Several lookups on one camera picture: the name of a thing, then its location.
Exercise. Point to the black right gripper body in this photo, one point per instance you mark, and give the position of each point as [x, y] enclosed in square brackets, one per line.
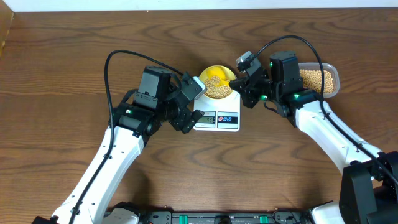
[262, 89]

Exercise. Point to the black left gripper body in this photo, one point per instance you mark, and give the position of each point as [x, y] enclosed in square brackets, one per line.
[169, 109]

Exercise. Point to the yellow measuring scoop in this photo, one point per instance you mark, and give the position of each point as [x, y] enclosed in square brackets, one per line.
[217, 73]

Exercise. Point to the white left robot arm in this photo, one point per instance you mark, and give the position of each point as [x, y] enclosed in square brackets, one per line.
[139, 115]

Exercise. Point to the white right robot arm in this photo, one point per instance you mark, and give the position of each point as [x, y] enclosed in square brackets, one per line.
[369, 176]

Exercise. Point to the pale yellow bowl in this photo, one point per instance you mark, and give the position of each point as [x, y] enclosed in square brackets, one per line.
[203, 75]

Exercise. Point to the soybeans in bowl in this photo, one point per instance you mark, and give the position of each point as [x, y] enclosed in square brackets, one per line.
[217, 92]

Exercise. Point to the white digital kitchen scale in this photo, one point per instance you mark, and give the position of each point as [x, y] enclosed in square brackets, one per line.
[220, 114]

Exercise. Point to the clear plastic container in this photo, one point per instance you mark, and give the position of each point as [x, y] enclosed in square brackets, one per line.
[326, 67]

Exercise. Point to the soybeans in container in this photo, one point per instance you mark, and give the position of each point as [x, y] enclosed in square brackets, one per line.
[312, 79]

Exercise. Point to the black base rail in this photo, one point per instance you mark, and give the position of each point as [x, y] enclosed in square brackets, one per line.
[217, 217]

